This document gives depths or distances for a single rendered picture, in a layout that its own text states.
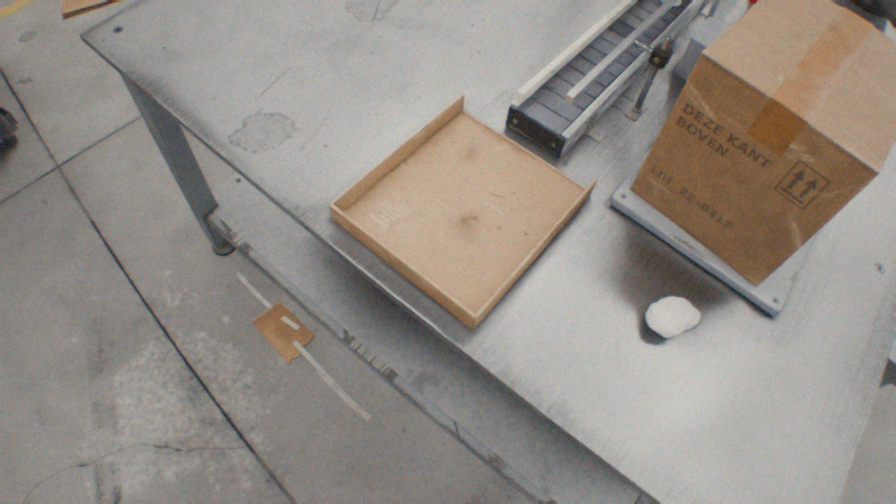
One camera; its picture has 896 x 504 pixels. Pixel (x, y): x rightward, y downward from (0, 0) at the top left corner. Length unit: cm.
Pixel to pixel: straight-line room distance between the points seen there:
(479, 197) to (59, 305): 148
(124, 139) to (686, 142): 196
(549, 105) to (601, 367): 42
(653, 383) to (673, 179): 28
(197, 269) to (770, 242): 155
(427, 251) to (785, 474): 56
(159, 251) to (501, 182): 131
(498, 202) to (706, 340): 36
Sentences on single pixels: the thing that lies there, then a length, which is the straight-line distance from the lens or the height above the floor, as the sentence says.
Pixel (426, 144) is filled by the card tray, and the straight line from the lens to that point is 89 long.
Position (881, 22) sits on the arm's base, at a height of 97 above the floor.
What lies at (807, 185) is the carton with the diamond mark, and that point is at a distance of 74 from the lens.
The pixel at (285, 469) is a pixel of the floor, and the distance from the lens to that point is 155.
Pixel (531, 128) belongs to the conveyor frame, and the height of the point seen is 86.
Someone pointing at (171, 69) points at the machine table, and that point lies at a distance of 112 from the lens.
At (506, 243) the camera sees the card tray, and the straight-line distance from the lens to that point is 79.
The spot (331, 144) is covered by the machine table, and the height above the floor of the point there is 83.
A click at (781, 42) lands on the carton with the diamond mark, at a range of 80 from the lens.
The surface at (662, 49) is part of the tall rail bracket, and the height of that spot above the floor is 97.
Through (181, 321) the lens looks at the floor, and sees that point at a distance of 177.
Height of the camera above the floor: 150
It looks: 59 degrees down
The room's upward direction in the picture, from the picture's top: 7 degrees clockwise
